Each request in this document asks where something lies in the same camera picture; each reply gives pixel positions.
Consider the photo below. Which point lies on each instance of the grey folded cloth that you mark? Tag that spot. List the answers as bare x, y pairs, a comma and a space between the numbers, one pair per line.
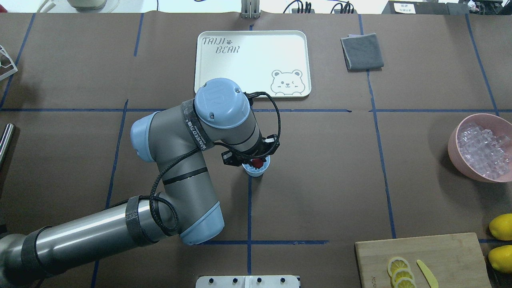
362, 52

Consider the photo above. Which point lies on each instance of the light blue plastic cup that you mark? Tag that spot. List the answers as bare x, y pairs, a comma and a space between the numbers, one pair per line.
253, 172

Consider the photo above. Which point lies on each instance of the yellow plastic knife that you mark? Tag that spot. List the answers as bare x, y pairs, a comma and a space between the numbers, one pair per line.
428, 274

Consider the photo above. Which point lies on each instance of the white bear serving tray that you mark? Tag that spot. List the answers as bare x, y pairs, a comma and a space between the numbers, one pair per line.
276, 61

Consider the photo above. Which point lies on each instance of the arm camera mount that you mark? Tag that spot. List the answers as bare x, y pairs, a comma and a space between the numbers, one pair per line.
265, 146

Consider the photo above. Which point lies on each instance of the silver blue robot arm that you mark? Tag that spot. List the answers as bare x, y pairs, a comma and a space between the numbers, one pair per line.
182, 200

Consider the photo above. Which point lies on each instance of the red strawberry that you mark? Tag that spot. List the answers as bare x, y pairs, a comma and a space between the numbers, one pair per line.
257, 163

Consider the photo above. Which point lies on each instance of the lemon slice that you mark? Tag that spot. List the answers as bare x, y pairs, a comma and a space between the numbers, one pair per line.
405, 282
402, 274
397, 263

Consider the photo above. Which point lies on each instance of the aluminium frame post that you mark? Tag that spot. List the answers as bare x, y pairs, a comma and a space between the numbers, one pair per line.
250, 9

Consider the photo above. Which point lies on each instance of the pink bowl of ice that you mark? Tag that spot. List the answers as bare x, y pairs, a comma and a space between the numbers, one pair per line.
480, 148

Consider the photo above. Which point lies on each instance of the steel muddler black tip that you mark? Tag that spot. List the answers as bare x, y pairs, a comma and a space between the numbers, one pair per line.
5, 141

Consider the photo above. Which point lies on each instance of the wooden cutting board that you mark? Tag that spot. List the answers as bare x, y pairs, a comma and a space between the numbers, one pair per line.
456, 260

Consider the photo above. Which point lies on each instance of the white wire cup rack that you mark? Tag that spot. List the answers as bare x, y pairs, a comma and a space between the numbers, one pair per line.
7, 65

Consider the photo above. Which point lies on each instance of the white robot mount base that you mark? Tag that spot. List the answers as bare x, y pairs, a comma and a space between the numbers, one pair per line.
249, 281

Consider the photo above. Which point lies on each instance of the whole yellow lemon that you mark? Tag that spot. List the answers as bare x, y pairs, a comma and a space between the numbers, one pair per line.
500, 259
501, 227

